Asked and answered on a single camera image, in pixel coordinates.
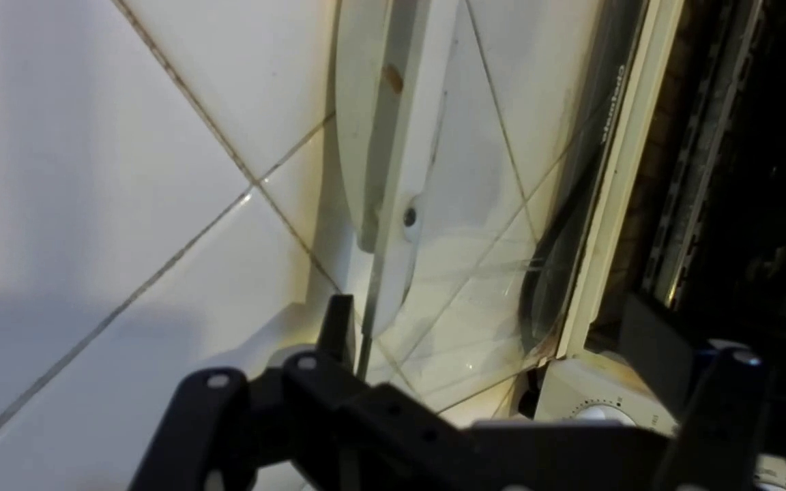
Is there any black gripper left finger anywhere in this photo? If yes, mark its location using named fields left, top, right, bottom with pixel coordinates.
left=128, top=291, right=512, bottom=491

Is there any white toaster oven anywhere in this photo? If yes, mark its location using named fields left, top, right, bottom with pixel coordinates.
left=537, top=0, right=786, bottom=491

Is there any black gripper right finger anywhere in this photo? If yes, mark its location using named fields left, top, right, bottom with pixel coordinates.
left=618, top=289, right=770, bottom=491

